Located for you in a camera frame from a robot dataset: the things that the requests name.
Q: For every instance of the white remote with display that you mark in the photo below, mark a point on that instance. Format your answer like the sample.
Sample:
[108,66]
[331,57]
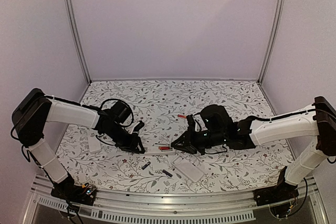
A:
[154,150]

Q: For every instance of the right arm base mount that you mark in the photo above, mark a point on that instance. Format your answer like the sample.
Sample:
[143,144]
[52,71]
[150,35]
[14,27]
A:
[275,194]

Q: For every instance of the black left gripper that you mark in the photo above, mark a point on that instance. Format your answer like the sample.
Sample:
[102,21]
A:
[133,143]

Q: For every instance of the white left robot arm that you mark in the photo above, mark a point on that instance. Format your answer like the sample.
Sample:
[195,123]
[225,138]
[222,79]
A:
[38,112]

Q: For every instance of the floral tablecloth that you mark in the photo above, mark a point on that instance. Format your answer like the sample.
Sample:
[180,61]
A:
[157,104]

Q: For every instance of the white remote control back up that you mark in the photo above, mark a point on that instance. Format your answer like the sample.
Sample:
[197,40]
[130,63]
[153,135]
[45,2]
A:
[188,169]

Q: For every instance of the left aluminium frame post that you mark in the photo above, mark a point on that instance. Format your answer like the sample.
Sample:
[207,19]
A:
[76,40]

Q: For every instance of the aluminium frame post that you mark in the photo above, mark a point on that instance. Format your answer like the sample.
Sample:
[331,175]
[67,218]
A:
[76,40]
[271,41]

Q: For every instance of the front aluminium rail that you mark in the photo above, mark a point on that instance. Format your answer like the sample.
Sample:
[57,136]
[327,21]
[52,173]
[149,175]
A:
[112,206]

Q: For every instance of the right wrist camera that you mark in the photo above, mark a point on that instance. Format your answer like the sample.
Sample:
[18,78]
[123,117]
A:
[193,124]

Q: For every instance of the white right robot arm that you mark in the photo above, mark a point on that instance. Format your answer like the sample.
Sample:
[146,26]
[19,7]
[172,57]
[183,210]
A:
[316,120]

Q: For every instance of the white remote with green logo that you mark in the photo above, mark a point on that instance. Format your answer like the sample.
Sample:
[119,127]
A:
[94,145]

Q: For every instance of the right aluminium frame post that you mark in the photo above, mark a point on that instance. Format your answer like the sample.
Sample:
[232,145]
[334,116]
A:
[271,41]

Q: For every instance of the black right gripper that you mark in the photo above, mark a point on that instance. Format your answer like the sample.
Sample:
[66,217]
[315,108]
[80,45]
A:
[185,138]

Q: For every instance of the red orange battery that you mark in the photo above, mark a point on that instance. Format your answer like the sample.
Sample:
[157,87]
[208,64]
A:
[181,116]
[165,148]

